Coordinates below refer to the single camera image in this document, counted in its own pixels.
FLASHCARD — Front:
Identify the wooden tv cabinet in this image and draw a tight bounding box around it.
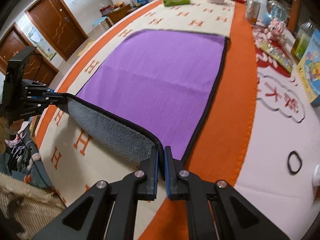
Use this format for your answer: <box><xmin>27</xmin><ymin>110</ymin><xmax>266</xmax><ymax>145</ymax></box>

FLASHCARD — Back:
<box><xmin>106</xmin><ymin>4</ymin><xmax>137</xmax><ymax>27</ymax></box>

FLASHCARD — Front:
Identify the snow globe blue base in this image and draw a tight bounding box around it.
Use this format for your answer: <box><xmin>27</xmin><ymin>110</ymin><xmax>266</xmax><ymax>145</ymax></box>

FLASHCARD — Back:
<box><xmin>263</xmin><ymin>0</ymin><xmax>287</xmax><ymax>26</ymax></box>

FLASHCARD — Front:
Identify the pink toy figure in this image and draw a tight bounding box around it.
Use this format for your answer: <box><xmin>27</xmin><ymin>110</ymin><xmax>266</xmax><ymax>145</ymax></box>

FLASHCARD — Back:
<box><xmin>264</xmin><ymin>18</ymin><xmax>286</xmax><ymax>42</ymax></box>

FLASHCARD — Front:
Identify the blue stool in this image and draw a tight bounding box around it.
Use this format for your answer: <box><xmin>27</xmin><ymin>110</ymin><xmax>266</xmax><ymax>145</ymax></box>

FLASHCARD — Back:
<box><xmin>92</xmin><ymin>16</ymin><xmax>114</xmax><ymax>31</ymax></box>

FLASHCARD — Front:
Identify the packet of candies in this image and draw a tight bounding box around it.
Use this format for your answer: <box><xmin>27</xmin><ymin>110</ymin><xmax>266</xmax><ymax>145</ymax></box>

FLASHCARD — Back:
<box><xmin>259</xmin><ymin>41</ymin><xmax>293</xmax><ymax>74</ymax></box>

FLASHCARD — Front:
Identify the black hair tie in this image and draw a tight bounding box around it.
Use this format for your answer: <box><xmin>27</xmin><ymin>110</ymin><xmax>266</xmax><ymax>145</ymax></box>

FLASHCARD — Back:
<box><xmin>286</xmin><ymin>151</ymin><xmax>303</xmax><ymax>176</ymax></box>

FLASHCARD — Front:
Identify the white printed tablecloth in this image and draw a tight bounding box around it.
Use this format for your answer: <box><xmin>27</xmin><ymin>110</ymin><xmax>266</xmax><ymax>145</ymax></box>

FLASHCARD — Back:
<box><xmin>234</xmin><ymin>26</ymin><xmax>319</xmax><ymax>239</ymax></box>

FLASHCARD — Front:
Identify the white squeeze bottle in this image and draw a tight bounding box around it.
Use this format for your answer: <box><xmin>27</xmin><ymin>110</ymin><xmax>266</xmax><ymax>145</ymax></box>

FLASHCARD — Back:
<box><xmin>258</xmin><ymin>0</ymin><xmax>268</xmax><ymax>22</ymax></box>

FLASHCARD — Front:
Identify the brown wooden door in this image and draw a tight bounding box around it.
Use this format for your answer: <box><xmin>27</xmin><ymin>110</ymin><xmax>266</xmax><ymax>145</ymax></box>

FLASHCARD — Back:
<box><xmin>25</xmin><ymin>0</ymin><xmax>88</xmax><ymax>60</ymax></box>

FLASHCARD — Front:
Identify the colourful children's book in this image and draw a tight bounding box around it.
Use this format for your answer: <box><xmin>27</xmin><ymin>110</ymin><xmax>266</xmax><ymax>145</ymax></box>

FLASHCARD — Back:
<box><xmin>297</xmin><ymin>29</ymin><xmax>320</xmax><ymax>107</ymax></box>

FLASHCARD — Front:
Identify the orange and cream H blanket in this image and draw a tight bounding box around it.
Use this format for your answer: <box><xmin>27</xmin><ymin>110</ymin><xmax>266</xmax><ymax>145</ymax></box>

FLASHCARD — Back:
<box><xmin>36</xmin><ymin>0</ymin><xmax>257</xmax><ymax>239</ymax></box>

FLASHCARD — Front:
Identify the purple and grey towel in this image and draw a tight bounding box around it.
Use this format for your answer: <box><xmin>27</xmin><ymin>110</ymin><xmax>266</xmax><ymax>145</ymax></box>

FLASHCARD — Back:
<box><xmin>64</xmin><ymin>30</ymin><xmax>228</xmax><ymax>164</ymax></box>

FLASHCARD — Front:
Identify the plastic bottle with yellow liquid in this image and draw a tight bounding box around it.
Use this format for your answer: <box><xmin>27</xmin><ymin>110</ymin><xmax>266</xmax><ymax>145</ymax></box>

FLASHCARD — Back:
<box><xmin>291</xmin><ymin>18</ymin><xmax>316</xmax><ymax>62</ymax></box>

